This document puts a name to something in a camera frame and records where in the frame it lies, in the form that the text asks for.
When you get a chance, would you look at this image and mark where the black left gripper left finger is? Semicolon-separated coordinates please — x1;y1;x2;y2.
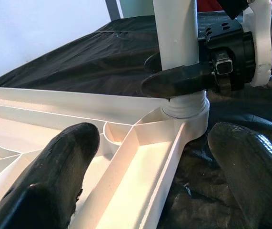
0;122;101;229

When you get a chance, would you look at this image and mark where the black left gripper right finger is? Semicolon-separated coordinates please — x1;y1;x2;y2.
208;122;272;229

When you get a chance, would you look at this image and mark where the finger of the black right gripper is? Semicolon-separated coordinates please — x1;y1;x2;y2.
141;62;214;99
144;52;161;73

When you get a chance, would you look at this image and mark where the white plastic table leg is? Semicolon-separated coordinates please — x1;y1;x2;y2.
152;0;210;119

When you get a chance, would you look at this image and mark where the white plastic children table top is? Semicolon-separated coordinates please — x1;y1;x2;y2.
0;76;210;229

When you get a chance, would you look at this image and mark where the black plastic table cover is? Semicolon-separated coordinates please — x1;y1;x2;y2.
0;4;272;229

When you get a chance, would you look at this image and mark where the dark grey door frame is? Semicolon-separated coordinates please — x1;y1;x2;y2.
105;0;122;21

